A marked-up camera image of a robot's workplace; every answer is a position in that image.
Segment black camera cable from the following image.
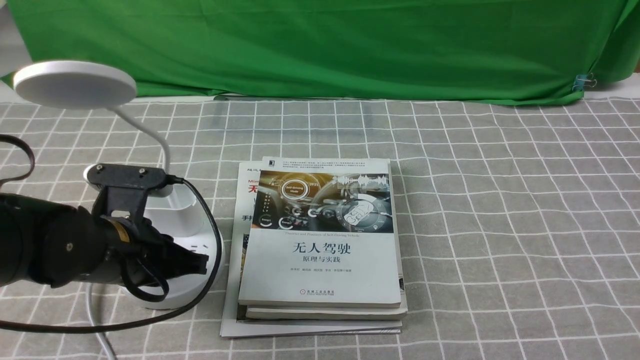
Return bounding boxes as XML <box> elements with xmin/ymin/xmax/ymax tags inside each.
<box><xmin>0</xmin><ymin>134</ymin><xmax>223</xmax><ymax>334</ymax></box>

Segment self-driving textbook, top book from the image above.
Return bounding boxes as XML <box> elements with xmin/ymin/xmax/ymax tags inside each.
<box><xmin>238</xmin><ymin>156</ymin><xmax>403</xmax><ymax>309</ymax></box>

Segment thin white magazine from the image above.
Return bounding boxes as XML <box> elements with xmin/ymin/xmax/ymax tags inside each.
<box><xmin>220</xmin><ymin>161</ymin><xmax>403</xmax><ymax>339</ymax></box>

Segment blue binder clip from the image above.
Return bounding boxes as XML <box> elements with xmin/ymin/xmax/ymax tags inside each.
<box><xmin>571</xmin><ymin>73</ymin><xmax>598</xmax><ymax>92</ymax></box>

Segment white lamp power cable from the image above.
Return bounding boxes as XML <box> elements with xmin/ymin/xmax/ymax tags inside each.
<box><xmin>86</xmin><ymin>282</ymin><xmax>118</xmax><ymax>360</ymax></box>

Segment grey checked tablecloth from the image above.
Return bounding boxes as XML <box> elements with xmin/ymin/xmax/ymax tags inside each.
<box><xmin>0</xmin><ymin>97</ymin><xmax>640</xmax><ymax>360</ymax></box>

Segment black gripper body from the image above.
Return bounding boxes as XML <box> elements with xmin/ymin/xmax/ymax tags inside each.
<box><xmin>102</xmin><ymin>216</ymin><xmax>210</xmax><ymax>289</ymax></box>

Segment green backdrop cloth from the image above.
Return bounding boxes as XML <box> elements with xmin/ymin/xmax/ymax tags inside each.
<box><xmin>7</xmin><ymin>0</ymin><xmax>639</xmax><ymax>106</ymax></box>

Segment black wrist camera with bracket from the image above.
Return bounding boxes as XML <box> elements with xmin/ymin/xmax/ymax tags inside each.
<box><xmin>85</xmin><ymin>163</ymin><xmax>169</xmax><ymax>225</ymax></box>

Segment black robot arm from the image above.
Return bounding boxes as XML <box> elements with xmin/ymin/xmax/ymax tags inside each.
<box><xmin>1</xmin><ymin>193</ymin><xmax>209</xmax><ymax>289</ymax></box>

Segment white desk lamp with sockets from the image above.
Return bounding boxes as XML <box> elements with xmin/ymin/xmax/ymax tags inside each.
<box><xmin>12</xmin><ymin>60</ymin><xmax>224</xmax><ymax>310</ymax></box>

